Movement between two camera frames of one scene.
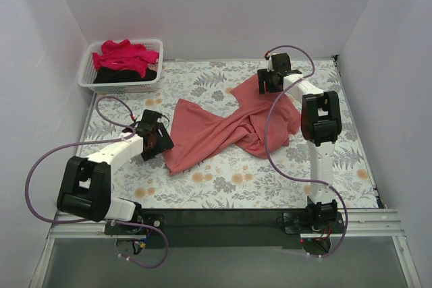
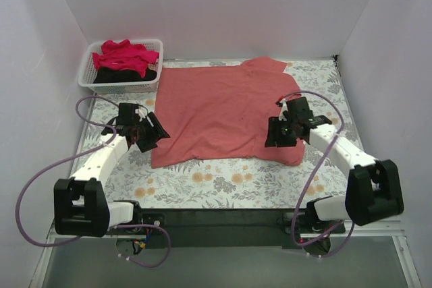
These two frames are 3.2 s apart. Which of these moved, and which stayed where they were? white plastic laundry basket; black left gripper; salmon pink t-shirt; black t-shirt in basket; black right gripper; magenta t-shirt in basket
Moved: salmon pink t-shirt; black left gripper; black right gripper
Stayed: magenta t-shirt in basket; white plastic laundry basket; black t-shirt in basket
